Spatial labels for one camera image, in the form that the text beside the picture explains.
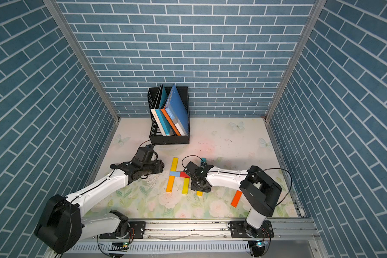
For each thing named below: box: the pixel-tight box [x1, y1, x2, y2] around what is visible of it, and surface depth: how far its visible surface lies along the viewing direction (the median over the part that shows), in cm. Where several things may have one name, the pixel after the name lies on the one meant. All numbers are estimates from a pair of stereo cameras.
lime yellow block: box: [182, 177, 190, 195], surface depth 88 cm
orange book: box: [160, 105, 182, 136], surface depth 93 cm
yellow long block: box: [170, 156, 179, 172], surface depth 98 cm
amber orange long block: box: [165, 175, 176, 193], surface depth 90 cm
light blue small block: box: [169, 171, 181, 178], surface depth 94 cm
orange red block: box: [230, 189, 243, 209], surface depth 85 cm
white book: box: [150, 84, 167, 136], surface depth 91 cm
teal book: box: [154, 84, 173, 136], surface depth 91 cm
